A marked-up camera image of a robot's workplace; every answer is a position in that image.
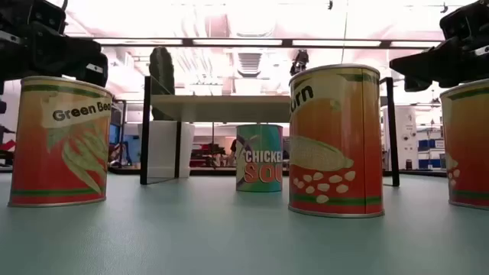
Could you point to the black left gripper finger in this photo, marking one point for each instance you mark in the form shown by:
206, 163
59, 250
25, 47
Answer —
76, 61

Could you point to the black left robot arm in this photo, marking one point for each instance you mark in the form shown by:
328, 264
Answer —
2, 107

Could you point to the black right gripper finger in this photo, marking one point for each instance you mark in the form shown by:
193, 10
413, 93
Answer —
412, 84
428, 63

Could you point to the red and black machine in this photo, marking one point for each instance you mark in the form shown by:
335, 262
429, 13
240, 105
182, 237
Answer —
5, 147

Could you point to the black metal stand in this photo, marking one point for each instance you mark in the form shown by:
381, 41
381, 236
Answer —
124, 130

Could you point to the wooden shelf black metal legs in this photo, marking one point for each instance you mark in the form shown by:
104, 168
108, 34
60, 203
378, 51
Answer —
221, 109

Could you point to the green cactus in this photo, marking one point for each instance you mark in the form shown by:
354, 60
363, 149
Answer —
162, 68

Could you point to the green table mat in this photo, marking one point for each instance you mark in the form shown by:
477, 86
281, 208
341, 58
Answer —
244, 237

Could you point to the black metal table frame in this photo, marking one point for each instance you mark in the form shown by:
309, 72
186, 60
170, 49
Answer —
214, 172

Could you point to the chicken soup can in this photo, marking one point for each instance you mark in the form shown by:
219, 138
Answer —
260, 160

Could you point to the green beans can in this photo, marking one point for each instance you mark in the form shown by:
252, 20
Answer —
57, 153

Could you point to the black overhead frame bar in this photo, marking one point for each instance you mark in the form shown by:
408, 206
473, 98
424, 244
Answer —
187, 42

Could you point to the black overhead camera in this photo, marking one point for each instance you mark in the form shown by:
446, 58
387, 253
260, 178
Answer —
300, 61

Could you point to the rack with blue bins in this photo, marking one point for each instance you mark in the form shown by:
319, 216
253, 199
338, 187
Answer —
429, 144

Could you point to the white plant pot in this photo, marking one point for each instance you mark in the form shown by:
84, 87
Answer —
162, 149

